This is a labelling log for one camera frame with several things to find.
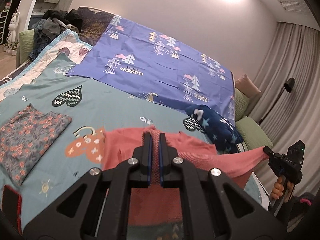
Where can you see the red phone case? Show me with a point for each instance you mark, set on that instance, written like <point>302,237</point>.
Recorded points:
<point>11,207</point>

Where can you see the green cushion at left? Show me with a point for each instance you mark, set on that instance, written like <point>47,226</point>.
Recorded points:
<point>26,39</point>

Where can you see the dark clothes pile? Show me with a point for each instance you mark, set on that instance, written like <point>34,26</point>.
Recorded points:
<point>50,26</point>

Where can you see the near green pillow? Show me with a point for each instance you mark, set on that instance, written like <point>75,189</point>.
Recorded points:
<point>252,134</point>

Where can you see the dark brown headboard blanket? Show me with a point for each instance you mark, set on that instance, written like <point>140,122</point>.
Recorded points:
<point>94,24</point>

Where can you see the black floor lamp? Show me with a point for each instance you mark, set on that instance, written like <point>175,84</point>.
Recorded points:
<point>288,87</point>

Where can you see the grey pleated curtain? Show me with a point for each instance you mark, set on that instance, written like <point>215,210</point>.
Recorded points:
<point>288,108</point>

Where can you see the coral pink knit sweater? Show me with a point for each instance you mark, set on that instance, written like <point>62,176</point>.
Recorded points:
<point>156,205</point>

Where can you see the white rabbit figurine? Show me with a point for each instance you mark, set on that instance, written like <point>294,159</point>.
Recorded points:
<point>12,28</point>

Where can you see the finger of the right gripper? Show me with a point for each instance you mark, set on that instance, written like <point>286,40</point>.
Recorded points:
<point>268,151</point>

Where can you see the green pillow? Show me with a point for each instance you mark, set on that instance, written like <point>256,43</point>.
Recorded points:
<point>252,134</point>
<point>241,104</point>

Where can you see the purple tree print sheet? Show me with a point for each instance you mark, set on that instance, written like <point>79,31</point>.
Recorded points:
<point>157,68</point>

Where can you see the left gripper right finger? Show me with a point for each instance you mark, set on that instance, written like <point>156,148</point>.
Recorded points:
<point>213,206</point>

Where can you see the navy star fleece garment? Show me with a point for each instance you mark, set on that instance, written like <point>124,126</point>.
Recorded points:
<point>221,132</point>

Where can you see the white shelf rack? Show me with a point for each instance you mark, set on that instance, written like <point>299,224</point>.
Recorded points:
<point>3,18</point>

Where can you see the teal patterned bed quilt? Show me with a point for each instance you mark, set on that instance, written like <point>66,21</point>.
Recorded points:
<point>95,108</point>

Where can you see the beige pink pillow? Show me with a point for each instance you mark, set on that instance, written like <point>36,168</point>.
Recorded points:
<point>247,87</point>

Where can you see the folded floral grey garment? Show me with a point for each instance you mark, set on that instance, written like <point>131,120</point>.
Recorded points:
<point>25,138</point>

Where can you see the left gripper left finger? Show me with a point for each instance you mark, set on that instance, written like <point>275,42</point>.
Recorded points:
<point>97,205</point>

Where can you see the far green pillow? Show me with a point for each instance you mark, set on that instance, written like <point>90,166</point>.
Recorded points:
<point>241,104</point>

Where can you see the person's right hand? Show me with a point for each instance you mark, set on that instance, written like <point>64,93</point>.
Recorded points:
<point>278,190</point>

